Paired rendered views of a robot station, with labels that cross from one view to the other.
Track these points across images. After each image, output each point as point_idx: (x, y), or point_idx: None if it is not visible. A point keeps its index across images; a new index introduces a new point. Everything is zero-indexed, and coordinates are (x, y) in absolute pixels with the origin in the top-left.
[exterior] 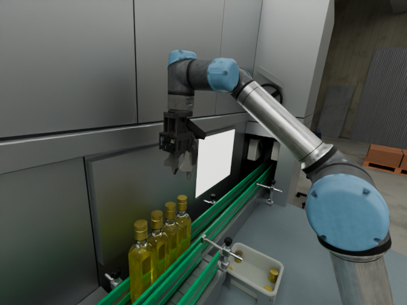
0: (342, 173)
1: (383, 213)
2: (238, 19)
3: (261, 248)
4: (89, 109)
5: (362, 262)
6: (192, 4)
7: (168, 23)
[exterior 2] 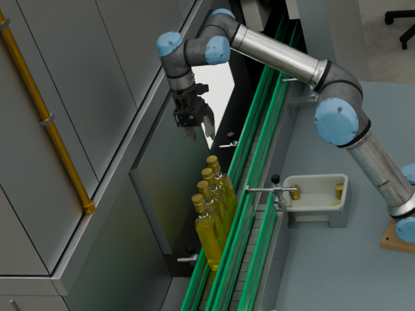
0: (330, 97)
1: (350, 118)
2: None
3: (321, 170)
4: (115, 127)
5: (358, 146)
6: None
7: None
